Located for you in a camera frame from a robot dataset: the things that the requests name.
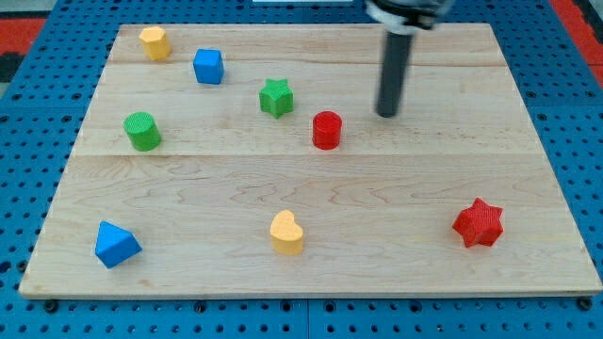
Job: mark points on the green star block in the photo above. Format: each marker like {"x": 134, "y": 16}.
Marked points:
{"x": 276, "y": 98}

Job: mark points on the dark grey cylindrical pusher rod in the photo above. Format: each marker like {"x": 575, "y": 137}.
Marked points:
{"x": 396, "y": 53}

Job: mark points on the red star block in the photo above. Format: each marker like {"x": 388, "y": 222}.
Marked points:
{"x": 479, "y": 224}

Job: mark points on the blue triangle block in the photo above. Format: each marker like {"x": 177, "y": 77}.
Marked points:
{"x": 115, "y": 244}

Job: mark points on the red cylinder block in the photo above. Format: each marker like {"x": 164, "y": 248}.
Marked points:
{"x": 327, "y": 126}

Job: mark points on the yellow hexagon block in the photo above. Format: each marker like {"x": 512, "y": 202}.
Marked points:
{"x": 155, "y": 42}

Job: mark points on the light wooden board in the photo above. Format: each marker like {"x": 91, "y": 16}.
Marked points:
{"x": 376, "y": 211}

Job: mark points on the white and black rod mount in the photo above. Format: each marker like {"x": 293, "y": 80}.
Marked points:
{"x": 405, "y": 17}

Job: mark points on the yellow heart block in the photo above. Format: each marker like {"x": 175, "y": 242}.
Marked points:
{"x": 286, "y": 236}

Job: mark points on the blue cube block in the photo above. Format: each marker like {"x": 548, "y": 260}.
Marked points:
{"x": 208, "y": 66}

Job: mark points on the green cylinder block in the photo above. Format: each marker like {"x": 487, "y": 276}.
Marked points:
{"x": 142, "y": 131}

